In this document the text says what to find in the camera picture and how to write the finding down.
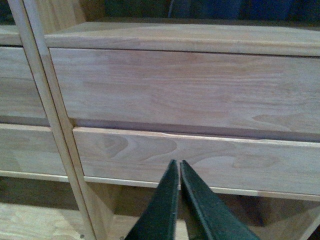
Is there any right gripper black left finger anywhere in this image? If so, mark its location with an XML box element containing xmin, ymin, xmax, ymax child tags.
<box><xmin>125</xmin><ymin>159</ymin><xmax>179</xmax><ymax>240</ymax></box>

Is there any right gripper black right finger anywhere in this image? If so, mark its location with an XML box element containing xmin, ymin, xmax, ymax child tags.
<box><xmin>180</xmin><ymin>160</ymin><xmax>259</xmax><ymax>240</ymax></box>

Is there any wooden shelf unit right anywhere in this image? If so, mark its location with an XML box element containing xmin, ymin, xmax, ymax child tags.
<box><xmin>23</xmin><ymin>0</ymin><xmax>320</xmax><ymax>240</ymax></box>

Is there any wooden shelf unit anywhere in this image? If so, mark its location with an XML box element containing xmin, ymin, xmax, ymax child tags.
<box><xmin>0</xmin><ymin>0</ymin><xmax>96</xmax><ymax>240</ymax></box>
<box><xmin>23</xmin><ymin>0</ymin><xmax>320</xmax><ymax>240</ymax></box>

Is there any wooden shelf unit left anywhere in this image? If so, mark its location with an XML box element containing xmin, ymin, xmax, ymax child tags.
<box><xmin>0</xmin><ymin>0</ymin><xmax>96</xmax><ymax>240</ymax></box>

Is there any lower wooden drawer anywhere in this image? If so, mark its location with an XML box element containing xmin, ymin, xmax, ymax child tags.
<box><xmin>73</xmin><ymin>127</ymin><xmax>320</xmax><ymax>199</ymax></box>

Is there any wooden drawer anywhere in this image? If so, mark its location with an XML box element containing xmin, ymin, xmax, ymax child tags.
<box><xmin>73</xmin><ymin>127</ymin><xmax>320</xmax><ymax>199</ymax></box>
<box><xmin>50</xmin><ymin>48</ymin><xmax>320</xmax><ymax>134</ymax></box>

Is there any upper wooden drawer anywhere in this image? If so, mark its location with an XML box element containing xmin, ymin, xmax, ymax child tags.
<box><xmin>50</xmin><ymin>48</ymin><xmax>320</xmax><ymax>134</ymax></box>

